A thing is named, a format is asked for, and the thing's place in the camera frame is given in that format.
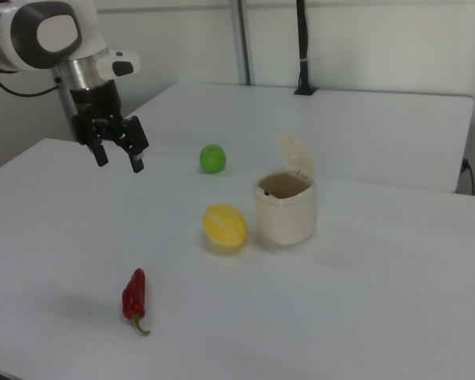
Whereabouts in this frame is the aluminium frame post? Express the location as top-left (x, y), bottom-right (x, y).
top-left (228, 0), bottom-right (255, 86)

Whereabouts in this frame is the cream hinged bin lid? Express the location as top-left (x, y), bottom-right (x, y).
top-left (278, 133), bottom-right (316, 179)

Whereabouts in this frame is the yellow toy melon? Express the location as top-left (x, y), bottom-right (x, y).
top-left (202, 203), bottom-right (249, 249)

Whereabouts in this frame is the black power cable with plug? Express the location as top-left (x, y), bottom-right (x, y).
top-left (460, 157), bottom-right (475, 196)

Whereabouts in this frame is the dark cable on arm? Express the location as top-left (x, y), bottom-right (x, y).
top-left (0, 69), bottom-right (63, 97)

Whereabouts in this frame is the green toy apple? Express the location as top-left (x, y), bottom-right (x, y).
top-left (199, 143), bottom-right (227, 174)

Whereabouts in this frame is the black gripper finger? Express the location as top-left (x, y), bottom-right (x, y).
top-left (91, 134), bottom-right (109, 168)
top-left (120, 115), bottom-right (150, 174)

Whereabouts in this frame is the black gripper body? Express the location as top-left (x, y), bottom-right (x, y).
top-left (68, 78), bottom-right (131, 153)

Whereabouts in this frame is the white ceramic cup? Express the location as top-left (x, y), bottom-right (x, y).
top-left (253, 168), bottom-right (318, 247)

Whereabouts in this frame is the black pole with base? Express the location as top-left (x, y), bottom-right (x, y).
top-left (293, 0), bottom-right (318, 97)

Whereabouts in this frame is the red toy chili pepper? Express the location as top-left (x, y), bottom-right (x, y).
top-left (121, 268), bottom-right (151, 336)

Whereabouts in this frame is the grey post behind arm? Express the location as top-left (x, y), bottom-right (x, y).
top-left (51, 66), bottom-right (79, 142)

